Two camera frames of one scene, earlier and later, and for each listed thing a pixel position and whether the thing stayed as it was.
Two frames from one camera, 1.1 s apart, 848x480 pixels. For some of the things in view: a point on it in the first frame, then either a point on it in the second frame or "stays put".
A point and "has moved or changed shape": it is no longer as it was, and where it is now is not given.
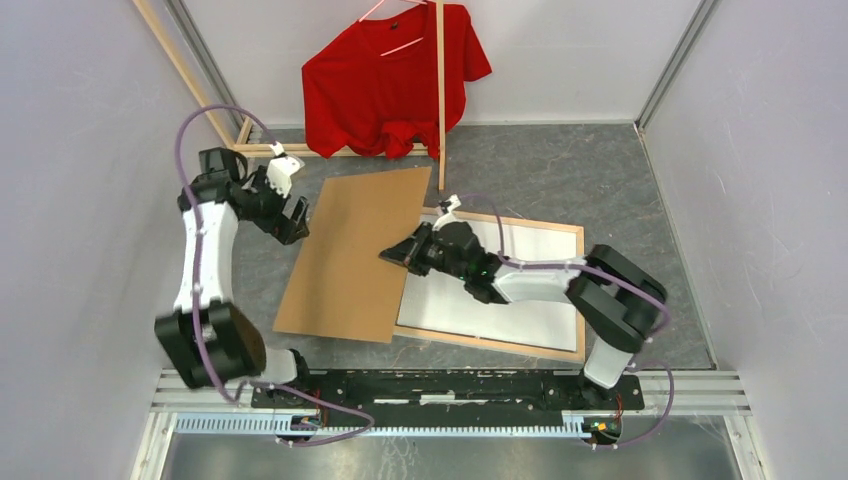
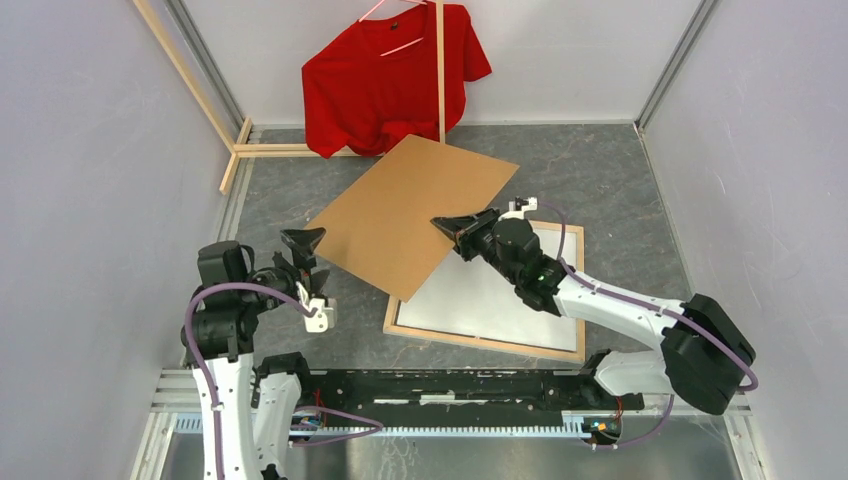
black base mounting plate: [450, 390] stays put
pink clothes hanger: [392, 50] stays put
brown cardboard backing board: [341, 286] has moved or changed shape
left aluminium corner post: [207, 56] stays put
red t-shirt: [374, 87] stays put
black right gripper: [402, 252] → [464, 228]
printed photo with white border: [440, 302] stays put
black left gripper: [288, 230] → [303, 243]
